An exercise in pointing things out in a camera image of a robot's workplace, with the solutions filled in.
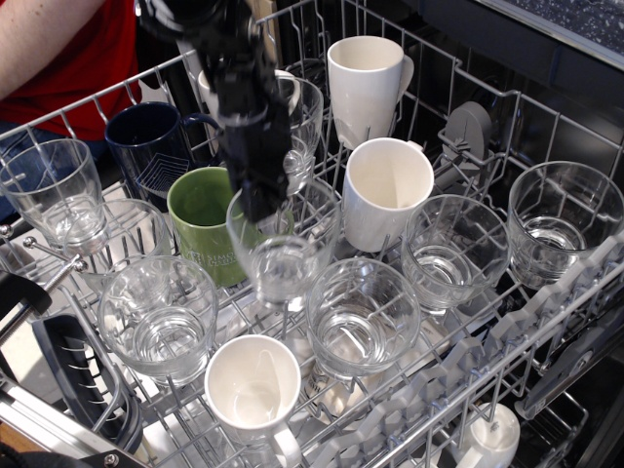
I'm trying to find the white cup lower rack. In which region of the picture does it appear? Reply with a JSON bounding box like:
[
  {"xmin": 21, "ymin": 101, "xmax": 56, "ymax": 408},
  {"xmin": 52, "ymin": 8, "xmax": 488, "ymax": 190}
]
[{"xmin": 451, "ymin": 403, "xmax": 521, "ymax": 467}]

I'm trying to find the black dishwasher rack handle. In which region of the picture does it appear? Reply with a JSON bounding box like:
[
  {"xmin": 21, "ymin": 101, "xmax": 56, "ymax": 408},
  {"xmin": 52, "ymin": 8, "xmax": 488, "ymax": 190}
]
[{"xmin": 32, "ymin": 314, "xmax": 142, "ymax": 452}]

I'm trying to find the green ceramic mug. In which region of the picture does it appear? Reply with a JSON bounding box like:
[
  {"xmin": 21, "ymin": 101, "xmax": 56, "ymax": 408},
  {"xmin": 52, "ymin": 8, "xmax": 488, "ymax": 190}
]
[{"xmin": 167, "ymin": 167, "xmax": 247, "ymax": 288}]

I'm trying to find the dark blue mug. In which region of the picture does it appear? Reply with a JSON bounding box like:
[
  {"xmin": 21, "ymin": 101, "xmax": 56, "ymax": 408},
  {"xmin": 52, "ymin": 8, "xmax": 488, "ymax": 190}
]
[{"xmin": 104, "ymin": 101, "xmax": 219, "ymax": 212}]

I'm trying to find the clear glass behind gripper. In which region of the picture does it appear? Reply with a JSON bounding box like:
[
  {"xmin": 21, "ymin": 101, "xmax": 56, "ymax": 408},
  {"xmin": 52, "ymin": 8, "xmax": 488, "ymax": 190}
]
[{"xmin": 276, "ymin": 71, "xmax": 324, "ymax": 195}]

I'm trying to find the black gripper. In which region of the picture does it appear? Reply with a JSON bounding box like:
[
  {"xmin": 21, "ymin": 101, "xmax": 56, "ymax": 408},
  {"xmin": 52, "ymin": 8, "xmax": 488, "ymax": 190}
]
[{"xmin": 219, "ymin": 104, "xmax": 292, "ymax": 222}]

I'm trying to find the clear glass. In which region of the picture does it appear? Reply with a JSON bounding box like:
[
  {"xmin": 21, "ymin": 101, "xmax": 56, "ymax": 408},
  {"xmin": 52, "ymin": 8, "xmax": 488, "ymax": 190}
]
[
  {"xmin": 97, "ymin": 255, "xmax": 218, "ymax": 387},
  {"xmin": 507, "ymin": 161, "xmax": 623, "ymax": 290},
  {"xmin": 401, "ymin": 195, "xmax": 511, "ymax": 316},
  {"xmin": 62, "ymin": 199, "xmax": 173, "ymax": 293},
  {"xmin": 1, "ymin": 138, "xmax": 105, "ymax": 250},
  {"xmin": 305, "ymin": 257, "xmax": 421, "ymax": 379},
  {"xmin": 276, "ymin": 71, "xmax": 324, "ymax": 195},
  {"xmin": 226, "ymin": 179, "xmax": 341, "ymax": 312}
]

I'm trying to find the person forearm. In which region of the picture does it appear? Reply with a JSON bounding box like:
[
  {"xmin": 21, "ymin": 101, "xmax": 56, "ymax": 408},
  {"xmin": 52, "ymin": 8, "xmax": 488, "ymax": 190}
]
[{"xmin": 1, "ymin": 1, "xmax": 105, "ymax": 98}]

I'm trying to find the grey wire dishwasher rack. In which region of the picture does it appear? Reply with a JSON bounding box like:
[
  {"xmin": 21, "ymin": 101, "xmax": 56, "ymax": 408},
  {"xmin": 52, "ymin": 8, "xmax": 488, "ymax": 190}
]
[{"xmin": 1, "ymin": 1, "xmax": 623, "ymax": 467}]

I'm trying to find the tall white mug back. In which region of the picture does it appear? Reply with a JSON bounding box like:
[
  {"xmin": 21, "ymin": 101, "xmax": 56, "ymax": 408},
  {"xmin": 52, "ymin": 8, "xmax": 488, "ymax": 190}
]
[{"xmin": 327, "ymin": 36, "xmax": 414, "ymax": 150}]

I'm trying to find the red shirt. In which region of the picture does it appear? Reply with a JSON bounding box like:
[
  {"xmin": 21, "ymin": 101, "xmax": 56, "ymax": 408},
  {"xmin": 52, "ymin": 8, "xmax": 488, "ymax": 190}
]
[{"xmin": 1, "ymin": 1, "xmax": 137, "ymax": 140}]

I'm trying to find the white mug front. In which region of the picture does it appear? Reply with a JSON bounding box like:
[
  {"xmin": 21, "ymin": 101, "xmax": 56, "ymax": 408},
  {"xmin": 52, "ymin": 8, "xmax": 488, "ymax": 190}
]
[{"xmin": 204, "ymin": 334, "xmax": 302, "ymax": 467}]

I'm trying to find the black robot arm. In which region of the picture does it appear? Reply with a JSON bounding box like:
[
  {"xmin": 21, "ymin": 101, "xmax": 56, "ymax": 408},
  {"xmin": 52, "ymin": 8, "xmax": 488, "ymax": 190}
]
[{"xmin": 139, "ymin": 1, "xmax": 292, "ymax": 222}]

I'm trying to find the white mug centre right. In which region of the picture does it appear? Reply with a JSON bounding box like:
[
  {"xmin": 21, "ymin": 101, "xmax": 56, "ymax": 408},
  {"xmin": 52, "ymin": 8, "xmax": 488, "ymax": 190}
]
[{"xmin": 342, "ymin": 137, "xmax": 435, "ymax": 253}]

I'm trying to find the white mug behind arm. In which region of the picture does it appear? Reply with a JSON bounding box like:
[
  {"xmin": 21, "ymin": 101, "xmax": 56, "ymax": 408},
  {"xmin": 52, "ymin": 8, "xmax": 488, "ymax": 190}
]
[{"xmin": 197, "ymin": 69, "xmax": 301, "ymax": 121}]

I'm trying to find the grey plastic tine row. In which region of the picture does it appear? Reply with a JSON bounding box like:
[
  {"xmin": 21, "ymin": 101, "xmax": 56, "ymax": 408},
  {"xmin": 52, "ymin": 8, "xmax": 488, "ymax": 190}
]
[{"xmin": 314, "ymin": 234, "xmax": 623, "ymax": 467}]

